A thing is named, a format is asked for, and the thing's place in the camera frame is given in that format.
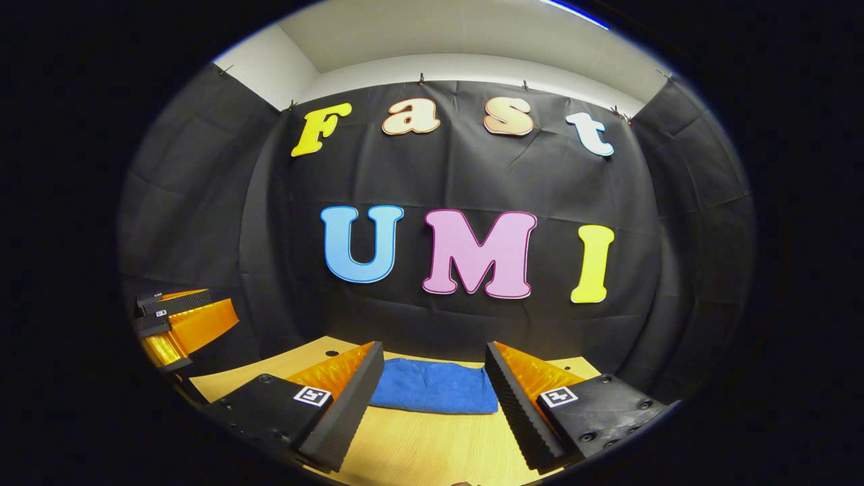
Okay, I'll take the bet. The blue corduroy shirt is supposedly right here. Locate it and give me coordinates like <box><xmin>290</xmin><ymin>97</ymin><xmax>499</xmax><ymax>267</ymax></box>
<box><xmin>369</xmin><ymin>358</ymin><xmax>499</xmax><ymax>415</ymax></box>

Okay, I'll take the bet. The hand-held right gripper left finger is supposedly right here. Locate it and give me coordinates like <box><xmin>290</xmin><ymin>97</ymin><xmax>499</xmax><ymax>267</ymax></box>
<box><xmin>202</xmin><ymin>341</ymin><xmax>385</xmax><ymax>473</ymax></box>

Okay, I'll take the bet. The row of small cloth clips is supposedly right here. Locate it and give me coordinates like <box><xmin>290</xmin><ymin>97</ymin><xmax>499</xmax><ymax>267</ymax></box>
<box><xmin>219</xmin><ymin>64</ymin><xmax>674</xmax><ymax>126</ymax></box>

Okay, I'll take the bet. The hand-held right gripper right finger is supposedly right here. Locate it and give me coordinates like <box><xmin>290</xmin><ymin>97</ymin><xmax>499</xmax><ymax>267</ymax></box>
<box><xmin>485</xmin><ymin>341</ymin><xmax>669</xmax><ymax>473</ymax></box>

